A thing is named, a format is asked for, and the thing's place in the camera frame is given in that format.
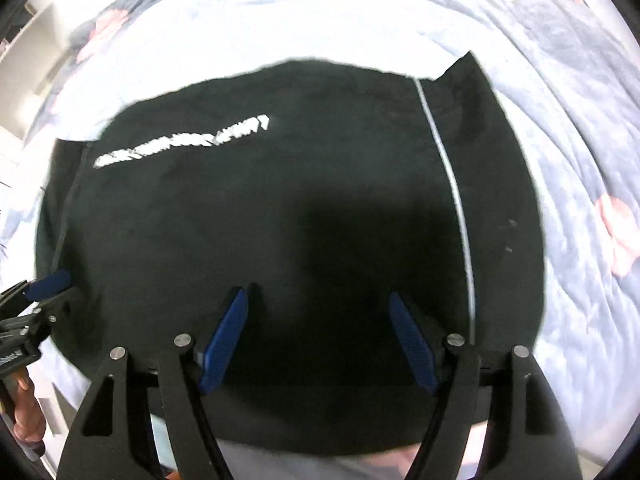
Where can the white shelf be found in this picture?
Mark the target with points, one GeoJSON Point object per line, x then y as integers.
{"type": "Point", "coordinates": [30, 60]}

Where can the black jacket with grey stripe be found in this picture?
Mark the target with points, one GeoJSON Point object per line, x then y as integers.
{"type": "Point", "coordinates": [300, 185]}

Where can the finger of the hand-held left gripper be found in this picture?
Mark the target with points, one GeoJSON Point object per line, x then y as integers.
{"type": "Point", "coordinates": [50, 282]}
{"type": "Point", "coordinates": [62, 305]}

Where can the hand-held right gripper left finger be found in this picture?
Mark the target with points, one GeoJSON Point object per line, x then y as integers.
{"type": "Point", "coordinates": [226, 335]}

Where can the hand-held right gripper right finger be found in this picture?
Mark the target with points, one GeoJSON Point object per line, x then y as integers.
{"type": "Point", "coordinates": [412, 340]}

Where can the grey blanket with pink print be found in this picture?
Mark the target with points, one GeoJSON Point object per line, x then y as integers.
{"type": "Point", "coordinates": [550, 110]}

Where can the person's left hand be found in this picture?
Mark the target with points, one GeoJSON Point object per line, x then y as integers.
{"type": "Point", "coordinates": [27, 410]}

